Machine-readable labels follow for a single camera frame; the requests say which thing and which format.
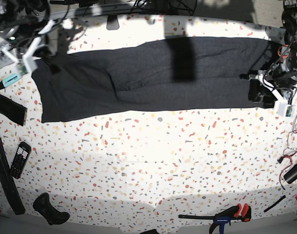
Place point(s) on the black folded cloth strip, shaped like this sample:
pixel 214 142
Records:
pixel 12 110

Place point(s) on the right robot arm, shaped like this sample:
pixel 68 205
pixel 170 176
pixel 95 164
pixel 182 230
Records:
pixel 26 32

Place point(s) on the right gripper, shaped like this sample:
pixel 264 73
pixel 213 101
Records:
pixel 42 45

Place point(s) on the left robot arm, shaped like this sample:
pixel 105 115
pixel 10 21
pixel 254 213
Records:
pixel 284 56

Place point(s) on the small black rod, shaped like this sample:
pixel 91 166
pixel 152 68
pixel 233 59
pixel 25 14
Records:
pixel 276 203

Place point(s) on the dark grey T-shirt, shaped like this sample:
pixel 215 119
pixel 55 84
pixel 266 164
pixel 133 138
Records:
pixel 163 75

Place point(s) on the black blue bar clamp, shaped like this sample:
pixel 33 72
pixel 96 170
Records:
pixel 237 212

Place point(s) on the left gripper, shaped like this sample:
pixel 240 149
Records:
pixel 273 89

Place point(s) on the turquoise highlighter pen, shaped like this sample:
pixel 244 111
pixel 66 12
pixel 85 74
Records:
pixel 9 80

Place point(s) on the black cylinder right edge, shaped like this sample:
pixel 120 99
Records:
pixel 291 175

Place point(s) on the grey monitor stand base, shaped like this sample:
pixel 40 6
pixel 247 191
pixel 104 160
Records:
pixel 112 23

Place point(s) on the long black tube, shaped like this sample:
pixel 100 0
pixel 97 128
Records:
pixel 8 185

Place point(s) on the black TV remote control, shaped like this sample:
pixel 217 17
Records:
pixel 20 159

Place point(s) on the black game controller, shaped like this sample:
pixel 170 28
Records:
pixel 43 206

